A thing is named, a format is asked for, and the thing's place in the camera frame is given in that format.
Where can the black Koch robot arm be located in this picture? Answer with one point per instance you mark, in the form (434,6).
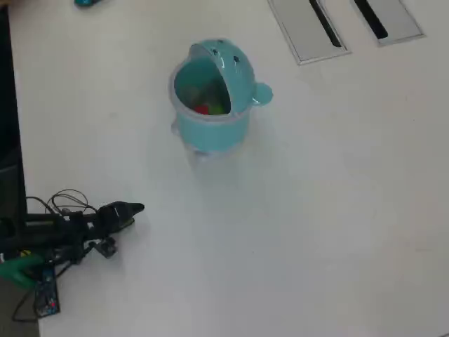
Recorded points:
(45,226)

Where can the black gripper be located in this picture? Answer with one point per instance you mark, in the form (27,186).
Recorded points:
(100,226)

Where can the red cube block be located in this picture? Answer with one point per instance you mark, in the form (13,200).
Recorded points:
(201,109)

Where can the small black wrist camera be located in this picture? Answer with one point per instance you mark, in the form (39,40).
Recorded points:
(106,247)

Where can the black and teal device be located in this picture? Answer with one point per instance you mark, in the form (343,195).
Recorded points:
(84,2)

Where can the teal cartoon animal bin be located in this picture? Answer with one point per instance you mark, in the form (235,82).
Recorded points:
(210,133)

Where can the blue controller circuit board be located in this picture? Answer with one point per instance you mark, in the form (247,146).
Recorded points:
(47,295)

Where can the green cube block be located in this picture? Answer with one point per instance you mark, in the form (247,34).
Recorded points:
(219,109)

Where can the green table clamp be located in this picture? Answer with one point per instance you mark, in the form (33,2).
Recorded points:
(17,270)

